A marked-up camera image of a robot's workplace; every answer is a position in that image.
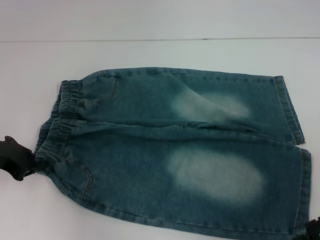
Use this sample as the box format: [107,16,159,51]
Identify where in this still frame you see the blue denim shorts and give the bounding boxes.
[33,66,313,240]

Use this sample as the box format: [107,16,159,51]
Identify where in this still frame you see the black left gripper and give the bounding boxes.
[0,135,50,182]

